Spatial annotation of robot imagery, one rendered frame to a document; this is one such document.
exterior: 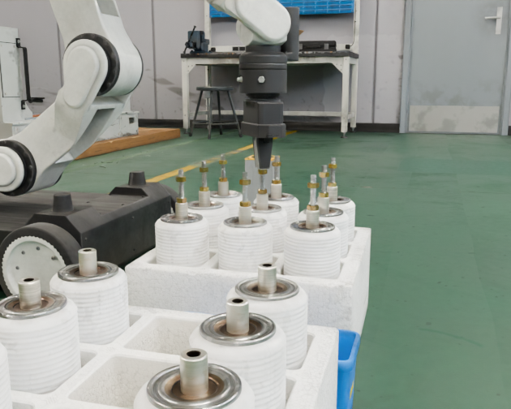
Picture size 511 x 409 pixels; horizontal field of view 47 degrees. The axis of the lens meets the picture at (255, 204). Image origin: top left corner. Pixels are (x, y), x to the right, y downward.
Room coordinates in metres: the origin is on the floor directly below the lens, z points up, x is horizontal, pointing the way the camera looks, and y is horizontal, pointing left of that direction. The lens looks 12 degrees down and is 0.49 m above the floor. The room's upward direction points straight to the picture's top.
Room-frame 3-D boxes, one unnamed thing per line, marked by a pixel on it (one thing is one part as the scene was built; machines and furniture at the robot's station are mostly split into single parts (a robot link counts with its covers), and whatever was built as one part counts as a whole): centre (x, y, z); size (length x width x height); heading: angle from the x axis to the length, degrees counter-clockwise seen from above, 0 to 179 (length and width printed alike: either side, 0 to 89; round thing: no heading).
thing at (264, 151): (1.09, -0.02, 0.36); 0.03 x 0.02 x 0.06; 112
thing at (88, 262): (0.72, 0.21, 0.26); 0.02 x 0.02 x 0.03
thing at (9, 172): (1.52, 0.64, 0.28); 0.21 x 0.20 x 0.13; 73
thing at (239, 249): (0.99, 0.02, 0.16); 0.10 x 0.10 x 0.18
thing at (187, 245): (1.02, 0.13, 0.16); 0.10 x 0.10 x 0.18
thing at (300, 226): (0.96, -0.10, 0.25); 0.08 x 0.08 x 0.01
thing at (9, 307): (0.60, 0.25, 0.25); 0.08 x 0.08 x 0.01
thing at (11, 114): (4.12, 1.42, 0.45); 1.51 x 0.57 x 0.74; 163
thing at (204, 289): (1.10, -0.01, 0.09); 0.39 x 0.39 x 0.18; 75
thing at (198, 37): (5.68, 0.55, 0.87); 0.41 x 0.17 x 0.25; 163
